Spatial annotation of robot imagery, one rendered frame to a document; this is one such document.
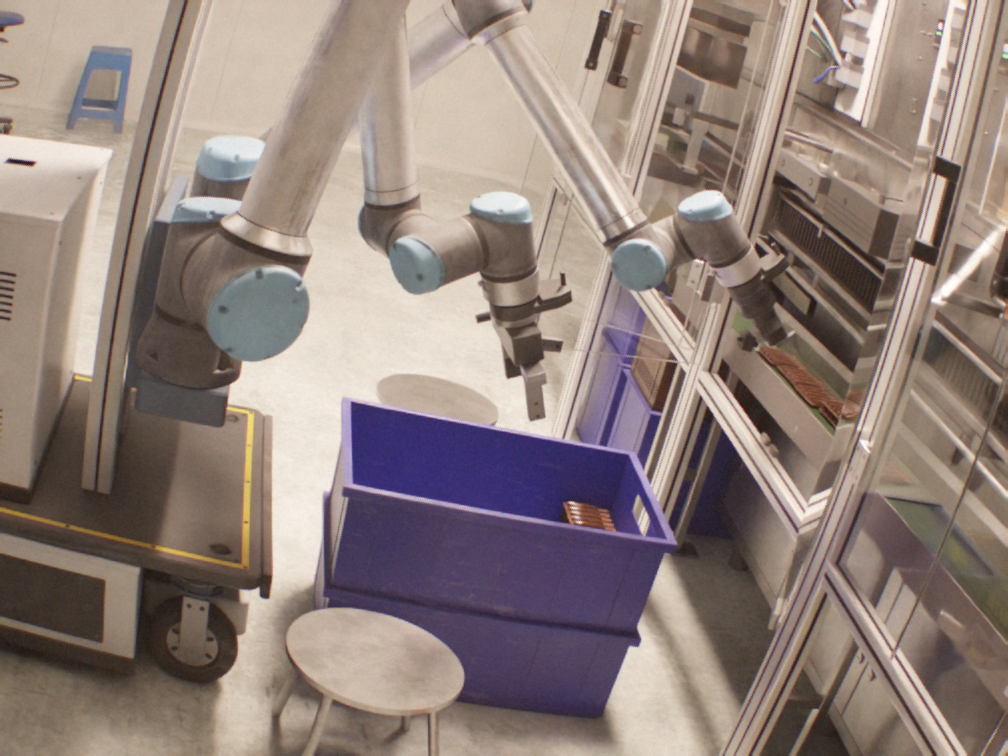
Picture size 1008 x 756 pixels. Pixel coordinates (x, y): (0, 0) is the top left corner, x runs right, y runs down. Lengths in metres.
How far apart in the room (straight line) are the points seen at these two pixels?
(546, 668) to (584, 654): 0.08
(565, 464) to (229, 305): 1.11
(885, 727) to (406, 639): 0.93
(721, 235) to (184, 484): 1.06
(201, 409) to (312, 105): 0.53
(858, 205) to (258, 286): 1.33
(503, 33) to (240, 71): 4.93
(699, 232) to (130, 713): 1.35
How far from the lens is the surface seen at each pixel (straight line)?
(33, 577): 2.17
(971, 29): 1.96
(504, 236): 1.98
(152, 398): 1.99
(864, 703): 2.52
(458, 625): 2.39
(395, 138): 1.99
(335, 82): 1.75
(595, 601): 2.40
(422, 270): 1.93
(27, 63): 7.31
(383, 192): 2.02
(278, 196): 1.77
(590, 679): 2.50
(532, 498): 2.69
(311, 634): 2.12
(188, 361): 1.97
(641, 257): 2.20
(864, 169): 3.35
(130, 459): 2.40
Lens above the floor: 1.39
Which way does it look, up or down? 19 degrees down
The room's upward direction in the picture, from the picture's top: 16 degrees clockwise
